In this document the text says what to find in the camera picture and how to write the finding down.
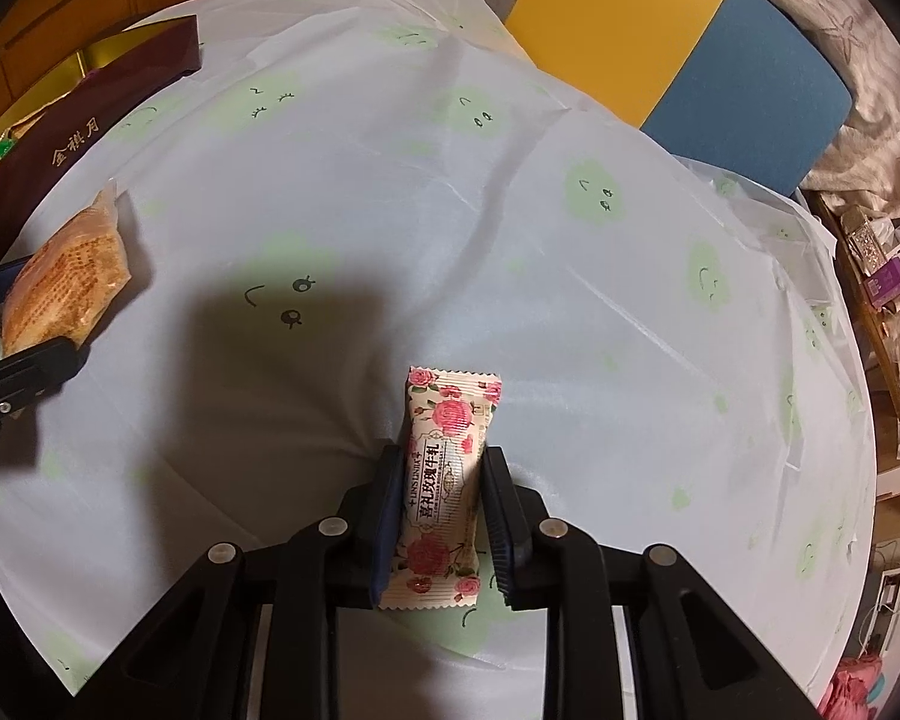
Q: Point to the clear pastry packet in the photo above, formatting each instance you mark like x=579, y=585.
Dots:
x=60, y=277

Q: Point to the starfish-print curtain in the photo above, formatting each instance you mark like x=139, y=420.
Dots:
x=870, y=90

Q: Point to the purple carton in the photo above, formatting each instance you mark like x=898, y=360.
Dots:
x=892, y=281

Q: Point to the green-ended biscuit packet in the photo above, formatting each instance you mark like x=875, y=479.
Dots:
x=1, y=150

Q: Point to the rose-print nougat candy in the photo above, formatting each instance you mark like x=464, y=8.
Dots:
x=446, y=465

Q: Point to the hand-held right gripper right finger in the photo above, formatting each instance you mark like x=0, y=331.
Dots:
x=504, y=540

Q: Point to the maroon gift box gold interior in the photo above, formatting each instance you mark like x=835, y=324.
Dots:
x=67, y=135

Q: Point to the grey yellow blue chair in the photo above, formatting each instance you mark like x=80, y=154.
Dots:
x=615, y=15

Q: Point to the wooden side table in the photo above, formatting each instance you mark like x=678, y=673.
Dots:
x=881, y=360

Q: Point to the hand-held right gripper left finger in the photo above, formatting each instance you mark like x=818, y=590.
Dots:
x=384, y=540

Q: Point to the silver patterned tissue box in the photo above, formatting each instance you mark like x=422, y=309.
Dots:
x=866, y=240

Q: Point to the pink fabric item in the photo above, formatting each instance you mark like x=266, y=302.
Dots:
x=855, y=690

